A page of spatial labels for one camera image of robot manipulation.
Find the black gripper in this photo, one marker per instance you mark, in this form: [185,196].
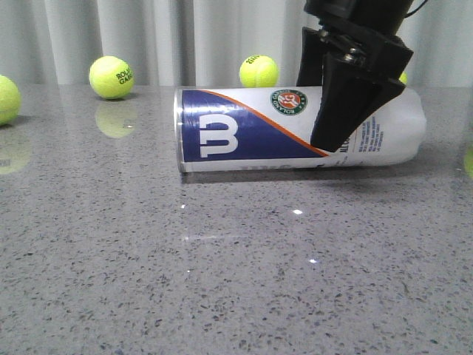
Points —
[363,61]

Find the white blue tennis ball can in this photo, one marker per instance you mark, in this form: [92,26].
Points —
[270,127]

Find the right tennis ball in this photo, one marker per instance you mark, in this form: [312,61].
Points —
[403,78]

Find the middle tennis ball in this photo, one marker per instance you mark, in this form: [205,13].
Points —
[258,71]

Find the tennis ball with Roland Garros text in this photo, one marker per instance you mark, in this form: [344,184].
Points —
[111,77]

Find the tennis ball far left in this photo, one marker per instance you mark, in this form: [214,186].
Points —
[10,100]

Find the grey pleated curtain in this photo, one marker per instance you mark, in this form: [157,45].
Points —
[166,43]

